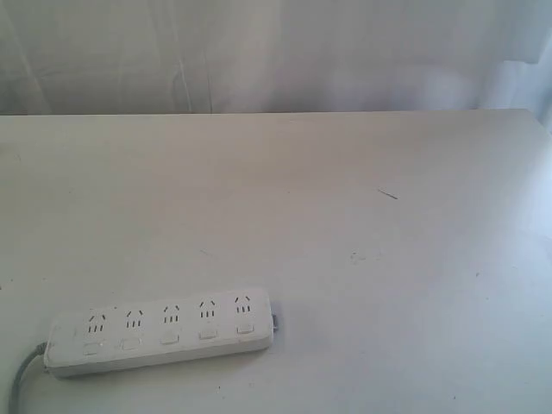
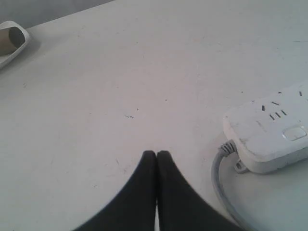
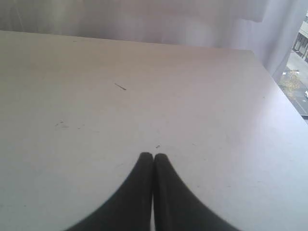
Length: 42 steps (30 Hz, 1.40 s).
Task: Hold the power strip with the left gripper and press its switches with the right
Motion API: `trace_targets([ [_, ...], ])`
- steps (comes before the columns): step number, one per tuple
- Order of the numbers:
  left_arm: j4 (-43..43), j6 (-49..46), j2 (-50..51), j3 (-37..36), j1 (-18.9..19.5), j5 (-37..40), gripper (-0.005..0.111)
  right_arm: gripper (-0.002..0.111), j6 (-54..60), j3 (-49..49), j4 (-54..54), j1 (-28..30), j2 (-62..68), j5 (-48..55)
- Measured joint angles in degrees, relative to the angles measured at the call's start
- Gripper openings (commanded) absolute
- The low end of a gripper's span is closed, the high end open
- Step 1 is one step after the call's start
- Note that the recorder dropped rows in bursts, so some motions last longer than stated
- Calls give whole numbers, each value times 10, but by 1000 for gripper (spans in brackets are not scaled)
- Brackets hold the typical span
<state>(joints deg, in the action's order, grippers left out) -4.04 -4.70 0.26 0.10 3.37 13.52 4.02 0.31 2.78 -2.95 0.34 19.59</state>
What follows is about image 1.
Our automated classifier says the white five-outlet power strip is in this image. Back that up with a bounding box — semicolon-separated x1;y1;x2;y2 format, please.
44;288;275;378

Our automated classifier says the white sheer curtain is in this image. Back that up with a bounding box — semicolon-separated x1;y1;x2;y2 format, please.
1;1;551;126

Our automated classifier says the grey power cord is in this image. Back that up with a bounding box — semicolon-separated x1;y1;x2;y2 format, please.
0;342;50;414

